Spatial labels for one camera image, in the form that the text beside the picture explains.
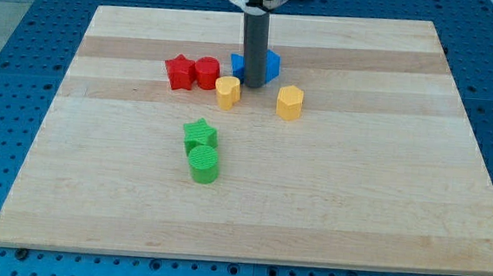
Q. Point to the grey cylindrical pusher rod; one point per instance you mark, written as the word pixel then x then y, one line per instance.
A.
pixel 256 29

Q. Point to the yellow hexagon block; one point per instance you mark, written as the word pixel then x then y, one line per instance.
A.
pixel 289 103

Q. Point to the yellow heart block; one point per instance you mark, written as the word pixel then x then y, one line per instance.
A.
pixel 227 91

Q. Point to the blue block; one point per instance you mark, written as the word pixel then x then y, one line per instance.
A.
pixel 272 66

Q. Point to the red cylinder block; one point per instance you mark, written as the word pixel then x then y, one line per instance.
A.
pixel 207 70

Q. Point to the red star block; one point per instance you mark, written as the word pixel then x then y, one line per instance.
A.
pixel 181 72

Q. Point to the green star block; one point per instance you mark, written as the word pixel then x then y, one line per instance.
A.
pixel 199 133

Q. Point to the green cylinder block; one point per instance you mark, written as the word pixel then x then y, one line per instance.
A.
pixel 203 164

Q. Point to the wooden board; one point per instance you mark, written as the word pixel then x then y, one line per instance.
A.
pixel 381 171

